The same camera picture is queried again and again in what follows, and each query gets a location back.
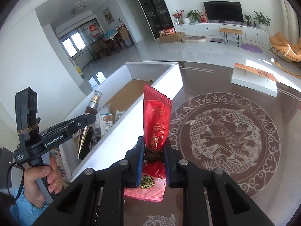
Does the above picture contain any white curtain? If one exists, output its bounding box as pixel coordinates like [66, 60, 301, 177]
[279, 0, 297, 26]

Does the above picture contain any round ceiling light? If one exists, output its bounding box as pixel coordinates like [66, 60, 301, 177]
[72, 4, 88, 14]

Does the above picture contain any person's left forearm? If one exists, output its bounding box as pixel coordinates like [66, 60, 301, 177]
[7, 188, 57, 226]

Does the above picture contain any large white cardboard box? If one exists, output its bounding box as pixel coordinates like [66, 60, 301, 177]
[59, 61, 184, 183]

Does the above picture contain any beige oval pet mat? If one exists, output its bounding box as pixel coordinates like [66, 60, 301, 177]
[182, 35, 208, 44]

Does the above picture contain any red door poster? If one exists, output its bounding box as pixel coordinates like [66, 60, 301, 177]
[89, 24, 100, 37]

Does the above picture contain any blue and white medicine box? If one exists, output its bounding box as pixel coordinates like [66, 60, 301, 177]
[99, 109, 116, 136]

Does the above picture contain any green potted plant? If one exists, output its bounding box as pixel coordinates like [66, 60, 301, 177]
[187, 9, 203, 23]

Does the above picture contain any dining table with teal cloth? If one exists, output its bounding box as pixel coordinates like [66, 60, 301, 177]
[103, 29, 118, 52]

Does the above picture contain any framed wall painting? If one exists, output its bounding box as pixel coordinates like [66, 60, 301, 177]
[103, 7, 113, 25]

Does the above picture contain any person's left hand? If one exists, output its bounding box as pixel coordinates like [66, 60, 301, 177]
[24, 154, 64, 204]

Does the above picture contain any black glass display cabinet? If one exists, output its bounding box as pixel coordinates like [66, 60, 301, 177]
[129, 0, 174, 39]

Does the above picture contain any wooden bench with hairpin legs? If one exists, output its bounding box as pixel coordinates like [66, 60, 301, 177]
[219, 28, 243, 47]

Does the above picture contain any black cable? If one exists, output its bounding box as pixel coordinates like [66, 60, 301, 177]
[6, 163, 25, 197]

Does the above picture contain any gold tube with silver cap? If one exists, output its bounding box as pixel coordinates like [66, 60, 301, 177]
[78, 90, 104, 159]

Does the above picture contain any red packet with cord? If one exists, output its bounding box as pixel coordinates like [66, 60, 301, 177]
[124, 84, 173, 204]

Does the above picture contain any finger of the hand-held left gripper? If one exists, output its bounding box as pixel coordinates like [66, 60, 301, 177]
[38, 115, 97, 139]

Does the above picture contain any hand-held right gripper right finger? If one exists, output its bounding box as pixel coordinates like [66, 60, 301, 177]
[163, 138, 275, 226]

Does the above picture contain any orange lounge chair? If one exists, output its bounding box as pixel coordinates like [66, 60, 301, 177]
[269, 32, 301, 78]

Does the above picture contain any brown cardboard box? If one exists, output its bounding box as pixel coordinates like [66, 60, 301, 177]
[159, 32, 186, 43]

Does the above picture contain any red flower arrangement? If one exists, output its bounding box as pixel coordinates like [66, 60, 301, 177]
[172, 9, 185, 25]

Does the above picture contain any large leafy potted plant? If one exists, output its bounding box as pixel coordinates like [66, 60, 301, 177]
[252, 11, 272, 30]

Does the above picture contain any white door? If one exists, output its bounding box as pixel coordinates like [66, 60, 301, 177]
[125, 0, 144, 43]

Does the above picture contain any black television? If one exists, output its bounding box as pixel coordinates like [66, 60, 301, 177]
[203, 1, 244, 24]

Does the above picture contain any wooden dining chair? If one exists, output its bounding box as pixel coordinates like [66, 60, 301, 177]
[118, 26, 134, 49]
[90, 39, 111, 58]

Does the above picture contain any white television cabinet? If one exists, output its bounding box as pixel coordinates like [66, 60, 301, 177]
[173, 20, 271, 46]

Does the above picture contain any floral patterned rug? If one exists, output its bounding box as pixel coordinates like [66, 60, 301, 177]
[50, 147, 72, 184]

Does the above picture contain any white flat box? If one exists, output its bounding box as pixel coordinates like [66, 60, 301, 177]
[231, 63, 278, 97]

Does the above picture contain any balcony window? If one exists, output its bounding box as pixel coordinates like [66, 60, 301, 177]
[60, 32, 86, 57]

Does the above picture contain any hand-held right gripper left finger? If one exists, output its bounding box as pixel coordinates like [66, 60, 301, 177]
[33, 136, 146, 226]

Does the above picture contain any purple round mat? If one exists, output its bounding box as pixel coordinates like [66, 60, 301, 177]
[240, 44, 264, 54]

